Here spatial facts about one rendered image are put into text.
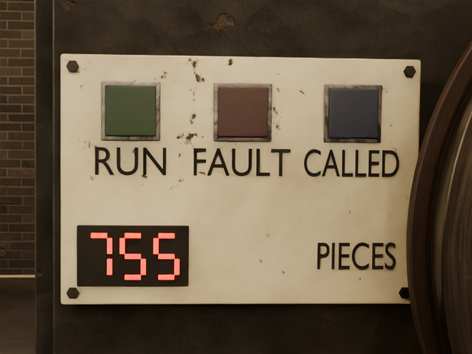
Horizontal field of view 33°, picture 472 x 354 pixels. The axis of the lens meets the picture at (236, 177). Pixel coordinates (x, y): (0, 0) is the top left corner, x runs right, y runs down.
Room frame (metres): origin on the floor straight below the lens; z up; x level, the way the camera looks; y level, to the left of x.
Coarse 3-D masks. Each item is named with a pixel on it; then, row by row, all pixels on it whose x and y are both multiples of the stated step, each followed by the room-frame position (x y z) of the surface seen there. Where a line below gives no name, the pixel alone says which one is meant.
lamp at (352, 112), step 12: (336, 96) 0.57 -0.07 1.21; (348, 96) 0.57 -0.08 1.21; (360, 96) 0.57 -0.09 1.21; (372, 96) 0.57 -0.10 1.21; (336, 108) 0.57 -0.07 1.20; (348, 108) 0.57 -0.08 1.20; (360, 108) 0.57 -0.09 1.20; (372, 108) 0.57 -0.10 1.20; (336, 120) 0.57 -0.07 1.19; (348, 120) 0.57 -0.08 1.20; (360, 120) 0.57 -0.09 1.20; (372, 120) 0.57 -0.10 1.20; (336, 132) 0.57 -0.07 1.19; (348, 132) 0.57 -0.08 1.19; (360, 132) 0.57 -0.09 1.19; (372, 132) 0.57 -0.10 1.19
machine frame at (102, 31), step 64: (64, 0) 0.58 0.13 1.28; (128, 0) 0.58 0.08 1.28; (192, 0) 0.59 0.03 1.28; (256, 0) 0.59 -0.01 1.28; (320, 0) 0.59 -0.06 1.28; (384, 0) 0.59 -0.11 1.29; (448, 0) 0.60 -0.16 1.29; (448, 64) 0.60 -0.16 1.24; (64, 320) 0.58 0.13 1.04; (128, 320) 0.58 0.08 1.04; (192, 320) 0.59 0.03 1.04; (256, 320) 0.59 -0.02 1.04; (320, 320) 0.59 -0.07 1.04; (384, 320) 0.59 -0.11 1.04
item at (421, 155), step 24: (456, 72) 0.51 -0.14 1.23; (456, 96) 0.51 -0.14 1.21; (432, 120) 0.51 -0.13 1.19; (432, 144) 0.51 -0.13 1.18; (432, 168) 0.51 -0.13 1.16; (408, 216) 0.51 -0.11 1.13; (408, 240) 0.51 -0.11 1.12; (408, 264) 0.51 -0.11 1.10; (408, 288) 0.52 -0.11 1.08; (432, 336) 0.51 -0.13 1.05
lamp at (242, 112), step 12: (228, 96) 0.56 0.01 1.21; (240, 96) 0.56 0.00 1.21; (252, 96) 0.56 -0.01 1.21; (264, 96) 0.56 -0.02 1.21; (228, 108) 0.56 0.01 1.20; (240, 108) 0.56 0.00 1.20; (252, 108) 0.56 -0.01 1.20; (264, 108) 0.56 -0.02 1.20; (228, 120) 0.56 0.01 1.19; (240, 120) 0.56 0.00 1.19; (252, 120) 0.56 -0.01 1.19; (264, 120) 0.56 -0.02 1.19; (228, 132) 0.56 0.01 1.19; (240, 132) 0.56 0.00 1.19; (252, 132) 0.56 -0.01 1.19; (264, 132) 0.56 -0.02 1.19
